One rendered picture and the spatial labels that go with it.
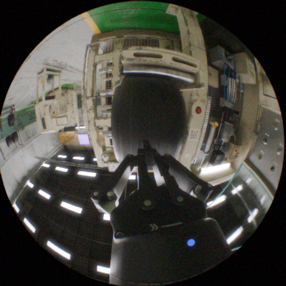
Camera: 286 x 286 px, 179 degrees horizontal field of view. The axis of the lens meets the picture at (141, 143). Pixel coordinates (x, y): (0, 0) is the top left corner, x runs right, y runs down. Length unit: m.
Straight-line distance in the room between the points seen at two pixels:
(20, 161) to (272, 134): 12.17
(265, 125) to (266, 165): 0.22
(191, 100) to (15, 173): 11.78
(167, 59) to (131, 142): 0.37
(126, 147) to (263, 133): 0.74
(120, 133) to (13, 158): 11.16
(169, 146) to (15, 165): 11.44
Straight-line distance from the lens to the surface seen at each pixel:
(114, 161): 0.98
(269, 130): 0.68
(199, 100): 0.60
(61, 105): 4.69
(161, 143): 0.32
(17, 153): 11.36
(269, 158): 0.68
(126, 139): 0.30
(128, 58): 0.42
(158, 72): 0.43
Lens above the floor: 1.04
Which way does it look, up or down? 27 degrees up
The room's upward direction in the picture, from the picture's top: 178 degrees counter-clockwise
